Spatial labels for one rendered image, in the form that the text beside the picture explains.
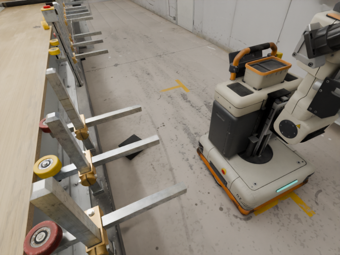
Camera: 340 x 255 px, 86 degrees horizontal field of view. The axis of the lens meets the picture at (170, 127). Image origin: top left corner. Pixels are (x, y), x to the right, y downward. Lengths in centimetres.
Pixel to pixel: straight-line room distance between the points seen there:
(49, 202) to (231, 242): 127
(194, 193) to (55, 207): 128
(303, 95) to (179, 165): 111
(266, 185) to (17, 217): 127
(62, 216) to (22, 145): 52
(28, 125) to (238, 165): 127
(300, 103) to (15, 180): 117
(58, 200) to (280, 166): 140
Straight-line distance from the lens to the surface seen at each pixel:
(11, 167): 85
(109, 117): 95
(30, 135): 95
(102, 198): 85
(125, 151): 77
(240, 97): 112
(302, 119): 108
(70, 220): 47
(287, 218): 169
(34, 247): 63
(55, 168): 76
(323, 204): 189
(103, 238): 61
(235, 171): 141
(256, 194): 136
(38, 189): 39
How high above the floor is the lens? 141
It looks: 43 degrees down
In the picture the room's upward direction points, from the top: 4 degrees counter-clockwise
